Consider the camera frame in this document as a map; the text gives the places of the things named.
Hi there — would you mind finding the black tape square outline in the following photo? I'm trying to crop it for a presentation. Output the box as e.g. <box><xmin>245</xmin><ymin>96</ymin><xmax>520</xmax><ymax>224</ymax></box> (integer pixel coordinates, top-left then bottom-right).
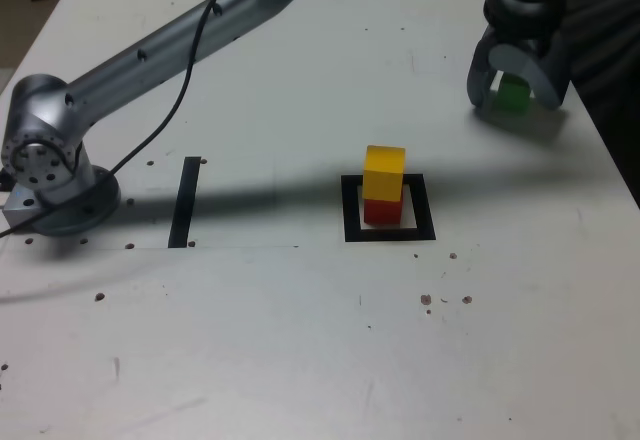
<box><xmin>340</xmin><ymin>173</ymin><xmax>437</xmax><ymax>244</ymax></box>

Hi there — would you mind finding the black tape strip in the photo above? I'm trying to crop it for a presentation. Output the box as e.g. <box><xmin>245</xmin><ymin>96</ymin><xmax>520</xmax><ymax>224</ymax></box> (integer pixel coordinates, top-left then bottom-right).
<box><xmin>167</xmin><ymin>156</ymin><xmax>202</xmax><ymax>250</ymax></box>

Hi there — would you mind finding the yellow cube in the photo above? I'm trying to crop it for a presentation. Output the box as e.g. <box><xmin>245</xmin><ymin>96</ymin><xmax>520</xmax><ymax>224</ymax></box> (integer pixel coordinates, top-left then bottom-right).
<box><xmin>362</xmin><ymin>144</ymin><xmax>406</xmax><ymax>204</ymax></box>

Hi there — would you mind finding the green cube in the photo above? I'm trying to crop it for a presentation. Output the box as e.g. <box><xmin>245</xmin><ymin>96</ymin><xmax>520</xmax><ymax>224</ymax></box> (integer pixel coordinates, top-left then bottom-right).
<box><xmin>492</xmin><ymin>72</ymin><xmax>532</xmax><ymax>114</ymax></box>

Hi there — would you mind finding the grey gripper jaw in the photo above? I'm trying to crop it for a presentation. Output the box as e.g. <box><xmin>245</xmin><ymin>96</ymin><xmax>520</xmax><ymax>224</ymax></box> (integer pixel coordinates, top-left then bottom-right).
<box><xmin>489</xmin><ymin>34</ymin><xmax>572</xmax><ymax>112</ymax></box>

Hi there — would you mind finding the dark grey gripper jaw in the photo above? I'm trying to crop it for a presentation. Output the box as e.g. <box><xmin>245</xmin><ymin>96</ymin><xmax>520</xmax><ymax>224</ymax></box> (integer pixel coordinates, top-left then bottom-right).
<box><xmin>465</xmin><ymin>29</ymin><xmax>502</xmax><ymax>109</ymax></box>

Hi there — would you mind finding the person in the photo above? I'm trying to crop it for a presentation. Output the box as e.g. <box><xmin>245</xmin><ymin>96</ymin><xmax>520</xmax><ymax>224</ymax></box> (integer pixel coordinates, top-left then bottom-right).
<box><xmin>564</xmin><ymin>0</ymin><xmax>640</xmax><ymax>201</ymax></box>

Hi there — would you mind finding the red cube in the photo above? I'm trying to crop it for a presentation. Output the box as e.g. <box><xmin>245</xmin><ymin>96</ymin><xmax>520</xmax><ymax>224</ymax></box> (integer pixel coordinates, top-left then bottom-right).
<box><xmin>363</xmin><ymin>198</ymin><xmax>404</xmax><ymax>225</ymax></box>

